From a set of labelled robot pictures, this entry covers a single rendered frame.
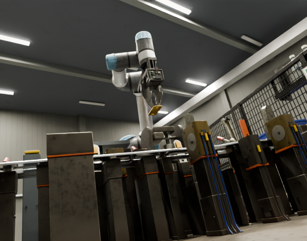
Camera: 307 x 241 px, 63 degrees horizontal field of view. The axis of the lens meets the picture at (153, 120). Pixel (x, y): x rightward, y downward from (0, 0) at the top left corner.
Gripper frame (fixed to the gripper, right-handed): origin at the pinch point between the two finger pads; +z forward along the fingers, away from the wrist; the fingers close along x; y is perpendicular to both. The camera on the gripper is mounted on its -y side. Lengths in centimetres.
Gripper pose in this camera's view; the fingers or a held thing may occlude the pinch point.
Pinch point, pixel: (154, 106)
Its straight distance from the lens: 105.6
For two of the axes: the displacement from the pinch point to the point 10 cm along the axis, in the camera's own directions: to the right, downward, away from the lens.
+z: 1.7, 9.2, -3.5
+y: 3.2, -3.9, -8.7
